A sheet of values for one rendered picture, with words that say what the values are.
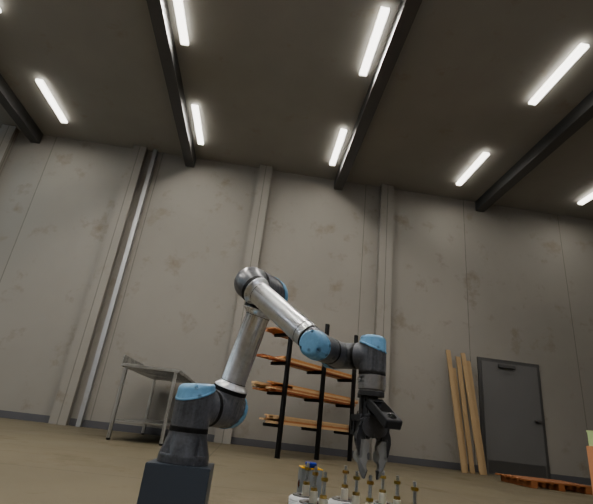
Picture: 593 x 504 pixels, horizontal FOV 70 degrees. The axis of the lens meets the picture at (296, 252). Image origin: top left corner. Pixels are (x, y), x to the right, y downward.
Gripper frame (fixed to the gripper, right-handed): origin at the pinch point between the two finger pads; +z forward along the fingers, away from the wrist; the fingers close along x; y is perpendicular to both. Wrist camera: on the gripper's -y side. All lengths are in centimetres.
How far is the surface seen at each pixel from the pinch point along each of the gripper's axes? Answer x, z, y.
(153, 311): 107, -187, 771
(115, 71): 254, -555, 555
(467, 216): -548, -511, 650
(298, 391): -138, -56, 531
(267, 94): -14, -555, 499
